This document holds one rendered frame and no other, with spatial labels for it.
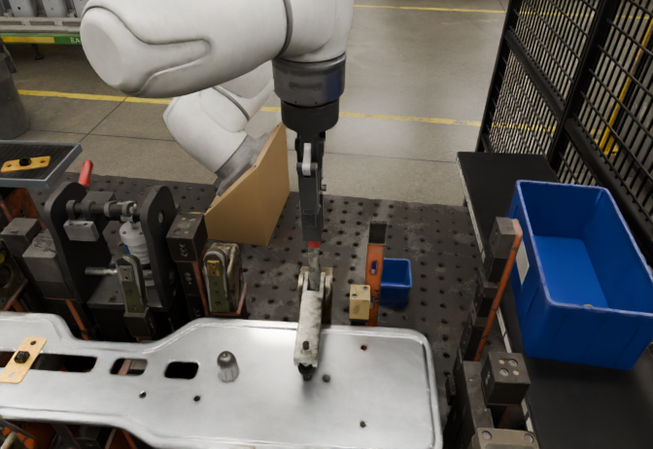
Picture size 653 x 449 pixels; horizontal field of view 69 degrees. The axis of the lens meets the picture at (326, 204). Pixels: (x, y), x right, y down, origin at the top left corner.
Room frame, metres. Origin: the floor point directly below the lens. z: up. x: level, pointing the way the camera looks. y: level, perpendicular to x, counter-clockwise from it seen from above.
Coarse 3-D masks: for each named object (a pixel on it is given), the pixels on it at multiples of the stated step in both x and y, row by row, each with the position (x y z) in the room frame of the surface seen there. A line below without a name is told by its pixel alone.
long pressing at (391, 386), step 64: (0, 320) 0.53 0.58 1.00; (64, 320) 0.53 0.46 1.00; (192, 320) 0.53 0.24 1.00; (256, 320) 0.52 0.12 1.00; (0, 384) 0.40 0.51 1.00; (64, 384) 0.40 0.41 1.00; (128, 384) 0.40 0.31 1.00; (192, 384) 0.40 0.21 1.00; (256, 384) 0.40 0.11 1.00; (320, 384) 0.40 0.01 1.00; (384, 384) 0.40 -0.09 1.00; (192, 448) 0.31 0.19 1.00; (256, 448) 0.31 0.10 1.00; (320, 448) 0.31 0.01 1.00; (384, 448) 0.31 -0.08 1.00
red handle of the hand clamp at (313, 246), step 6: (312, 246) 0.54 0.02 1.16; (318, 246) 0.55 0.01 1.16; (312, 252) 0.55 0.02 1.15; (318, 252) 0.55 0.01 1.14; (312, 258) 0.55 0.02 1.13; (318, 258) 0.55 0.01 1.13; (312, 264) 0.55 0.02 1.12; (318, 264) 0.55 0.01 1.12; (312, 270) 0.55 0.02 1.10; (318, 270) 0.55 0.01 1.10; (312, 276) 0.55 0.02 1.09; (318, 276) 0.55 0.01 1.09; (312, 282) 0.55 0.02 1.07; (318, 282) 0.55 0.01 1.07; (312, 288) 0.55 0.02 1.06; (318, 288) 0.55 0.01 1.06
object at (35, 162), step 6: (42, 156) 0.80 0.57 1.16; (48, 156) 0.80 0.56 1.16; (6, 162) 0.78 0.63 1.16; (12, 162) 0.78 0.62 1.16; (18, 162) 0.77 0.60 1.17; (24, 162) 0.77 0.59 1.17; (30, 162) 0.78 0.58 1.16; (36, 162) 0.78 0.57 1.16; (48, 162) 0.78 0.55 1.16; (6, 168) 0.76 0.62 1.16; (12, 168) 0.76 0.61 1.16; (18, 168) 0.76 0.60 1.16; (24, 168) 0.76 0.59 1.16; (30, 168) 0.76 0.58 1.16
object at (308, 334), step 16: (304, 288) 0.54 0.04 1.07; (320, 288) 0.54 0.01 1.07; (304, 304) 0.50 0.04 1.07; (320, 304) 0.50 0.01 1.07; (304, 320) 0.47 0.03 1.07; (320, 320) 0.47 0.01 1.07; (304, 336) 0.44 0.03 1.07; (320, 336) 0.45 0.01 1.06; (304, 352) 0.41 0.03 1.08; (304, 368) 0.41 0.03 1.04
